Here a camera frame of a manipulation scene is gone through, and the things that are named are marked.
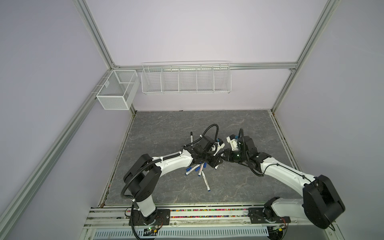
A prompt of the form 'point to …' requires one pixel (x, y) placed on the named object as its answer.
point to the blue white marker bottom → (206, 181)
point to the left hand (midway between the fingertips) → (221, 162)
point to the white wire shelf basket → (186, 77)
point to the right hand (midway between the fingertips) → (219, 156)
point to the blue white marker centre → (201, 169)
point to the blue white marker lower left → (192, 169)
